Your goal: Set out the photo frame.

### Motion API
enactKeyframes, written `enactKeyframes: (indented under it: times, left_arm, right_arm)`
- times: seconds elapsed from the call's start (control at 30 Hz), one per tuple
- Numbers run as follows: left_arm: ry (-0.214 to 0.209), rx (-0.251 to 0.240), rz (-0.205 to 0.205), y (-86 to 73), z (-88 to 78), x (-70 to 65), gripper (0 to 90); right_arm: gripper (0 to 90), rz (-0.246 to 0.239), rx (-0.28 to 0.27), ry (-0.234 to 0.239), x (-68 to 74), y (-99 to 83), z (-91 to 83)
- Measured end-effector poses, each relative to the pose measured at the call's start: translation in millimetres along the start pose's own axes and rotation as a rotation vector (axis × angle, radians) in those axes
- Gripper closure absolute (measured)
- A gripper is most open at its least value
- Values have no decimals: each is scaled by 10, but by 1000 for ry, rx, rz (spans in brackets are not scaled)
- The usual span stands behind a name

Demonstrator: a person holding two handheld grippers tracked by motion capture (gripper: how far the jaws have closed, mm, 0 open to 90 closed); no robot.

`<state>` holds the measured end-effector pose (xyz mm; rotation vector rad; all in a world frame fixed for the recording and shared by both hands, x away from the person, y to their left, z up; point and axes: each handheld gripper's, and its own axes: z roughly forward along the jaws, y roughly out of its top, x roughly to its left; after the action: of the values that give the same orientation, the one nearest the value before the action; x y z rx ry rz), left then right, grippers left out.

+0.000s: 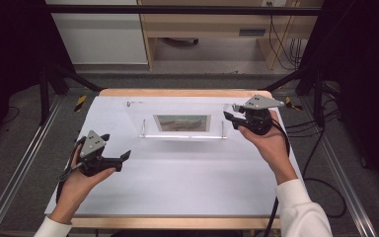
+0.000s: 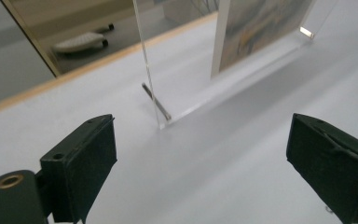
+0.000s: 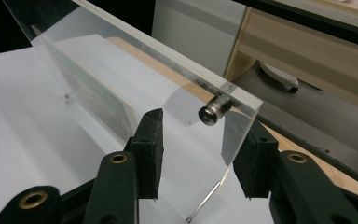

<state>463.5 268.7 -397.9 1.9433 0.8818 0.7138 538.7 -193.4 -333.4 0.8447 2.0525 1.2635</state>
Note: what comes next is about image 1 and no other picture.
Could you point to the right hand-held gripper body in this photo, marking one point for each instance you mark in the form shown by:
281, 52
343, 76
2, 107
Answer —
261, 102

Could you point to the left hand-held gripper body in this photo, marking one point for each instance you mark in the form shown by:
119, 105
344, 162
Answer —
92, 146

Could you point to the clear acrylic photo frame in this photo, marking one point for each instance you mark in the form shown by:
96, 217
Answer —
182, 122

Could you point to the person's right hand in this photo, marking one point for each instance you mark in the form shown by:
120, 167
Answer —
274, 148

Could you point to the person's left hand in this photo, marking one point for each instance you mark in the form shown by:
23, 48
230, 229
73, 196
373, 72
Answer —
75, 191

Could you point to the yellow black tape piece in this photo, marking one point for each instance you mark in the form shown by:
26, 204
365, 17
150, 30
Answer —
291, 104
80, 103

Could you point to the white table board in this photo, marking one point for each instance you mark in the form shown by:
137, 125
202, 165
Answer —
177, 177

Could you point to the black metal stand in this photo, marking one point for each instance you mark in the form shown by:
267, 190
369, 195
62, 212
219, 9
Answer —
318, 98
44, 98

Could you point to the wooden table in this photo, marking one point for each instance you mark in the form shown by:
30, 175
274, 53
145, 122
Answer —
177, 93

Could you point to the grey desk label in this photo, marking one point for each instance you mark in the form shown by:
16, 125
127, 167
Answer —
252, 32

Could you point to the light wooden desk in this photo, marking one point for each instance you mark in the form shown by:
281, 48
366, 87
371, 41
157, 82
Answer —
210, 24

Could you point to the white cabinet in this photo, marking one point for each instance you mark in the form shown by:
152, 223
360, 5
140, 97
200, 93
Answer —
102, 39

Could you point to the black curtain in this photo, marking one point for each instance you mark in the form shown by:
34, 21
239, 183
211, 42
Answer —
10, 59
365, 82

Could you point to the black horizontal bar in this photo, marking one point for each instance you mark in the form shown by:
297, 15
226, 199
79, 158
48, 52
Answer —
177, 10

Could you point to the aluminium rail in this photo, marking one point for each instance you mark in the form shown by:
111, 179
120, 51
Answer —
19, 164
352, 197

